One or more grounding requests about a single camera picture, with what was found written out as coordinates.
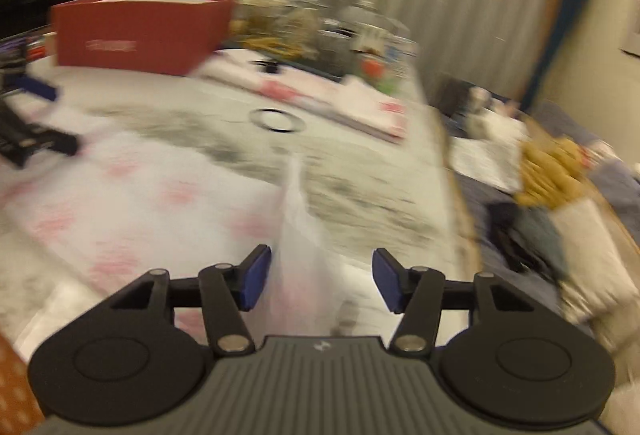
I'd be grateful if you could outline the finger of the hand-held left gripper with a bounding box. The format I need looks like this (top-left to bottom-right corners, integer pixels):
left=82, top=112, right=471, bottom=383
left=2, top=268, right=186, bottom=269
left=0, top=72, right=60, bottom=103
left=0, top=105, right=81, bottom=168

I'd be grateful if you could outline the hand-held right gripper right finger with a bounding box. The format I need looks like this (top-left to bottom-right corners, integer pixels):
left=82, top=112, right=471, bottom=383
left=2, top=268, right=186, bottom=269
left=371, top=247, right=538, bottom=357

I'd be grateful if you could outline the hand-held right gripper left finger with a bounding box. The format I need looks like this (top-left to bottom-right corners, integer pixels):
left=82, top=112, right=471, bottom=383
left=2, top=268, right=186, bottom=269
left=107, top=244, right=273, bottom=357

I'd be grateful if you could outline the red cardboard box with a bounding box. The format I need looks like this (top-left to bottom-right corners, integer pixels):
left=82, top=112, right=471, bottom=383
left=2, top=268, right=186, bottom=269
left=50, top=0, right=237, bottom=77

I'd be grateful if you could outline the white pink-printed shopping bag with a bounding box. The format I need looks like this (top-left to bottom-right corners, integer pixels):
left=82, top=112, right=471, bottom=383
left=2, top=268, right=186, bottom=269
left=0, top=128, right=401, bottom=351

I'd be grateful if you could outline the black hair tie ring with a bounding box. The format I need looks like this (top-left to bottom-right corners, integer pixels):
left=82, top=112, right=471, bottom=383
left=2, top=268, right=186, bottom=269
left=248, top=108, right=304, bottom=134

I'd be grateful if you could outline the folded pink bag red print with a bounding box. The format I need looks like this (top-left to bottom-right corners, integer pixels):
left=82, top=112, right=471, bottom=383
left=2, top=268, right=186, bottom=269
left=280, top=80, right=408, bottom=143

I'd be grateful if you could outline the blue-grey sofa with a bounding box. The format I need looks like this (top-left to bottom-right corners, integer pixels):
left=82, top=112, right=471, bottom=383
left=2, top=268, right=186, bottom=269
left=435, top=75, right=640, bottom=366

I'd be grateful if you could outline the grey clothing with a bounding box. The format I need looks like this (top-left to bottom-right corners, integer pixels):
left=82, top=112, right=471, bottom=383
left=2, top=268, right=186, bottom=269
left=487, top=200, right=566, bottom=276

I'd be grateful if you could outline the white lace cloth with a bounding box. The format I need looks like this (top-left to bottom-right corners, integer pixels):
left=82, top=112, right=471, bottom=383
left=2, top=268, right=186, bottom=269
left=447, top=130, right=526, bottom=191

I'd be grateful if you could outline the beige pillow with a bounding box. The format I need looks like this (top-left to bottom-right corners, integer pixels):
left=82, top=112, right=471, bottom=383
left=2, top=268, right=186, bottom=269
left=550, top=200, right=631, bottom=326

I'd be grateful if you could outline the green orange toy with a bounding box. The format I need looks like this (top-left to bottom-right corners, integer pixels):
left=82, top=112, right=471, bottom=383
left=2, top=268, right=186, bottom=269
left=357, top=55, right=401, bottom=93

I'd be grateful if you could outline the teal tray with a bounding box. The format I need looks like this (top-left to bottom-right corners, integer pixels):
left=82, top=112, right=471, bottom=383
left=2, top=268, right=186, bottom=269
left=220, top=35, right=361, bottom=76

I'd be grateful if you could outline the wooden cup rack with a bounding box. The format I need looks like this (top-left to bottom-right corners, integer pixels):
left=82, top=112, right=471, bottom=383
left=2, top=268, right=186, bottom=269
left=235, top=10, right=301, bottom=56

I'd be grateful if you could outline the grey glass pitcher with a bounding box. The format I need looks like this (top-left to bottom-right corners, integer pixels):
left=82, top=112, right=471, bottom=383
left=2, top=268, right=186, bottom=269
left=315, top=30, right=356, bottom=71

